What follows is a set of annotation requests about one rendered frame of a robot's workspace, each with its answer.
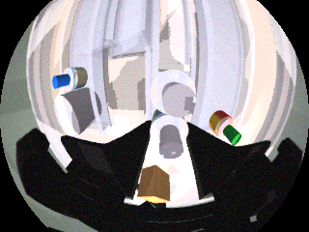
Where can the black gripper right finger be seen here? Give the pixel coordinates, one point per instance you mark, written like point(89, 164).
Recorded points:
point(215, 161)

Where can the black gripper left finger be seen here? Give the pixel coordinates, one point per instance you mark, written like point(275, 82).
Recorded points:
point(122, 158)

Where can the brown block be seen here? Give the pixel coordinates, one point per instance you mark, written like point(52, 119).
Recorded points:
point(154, 185)

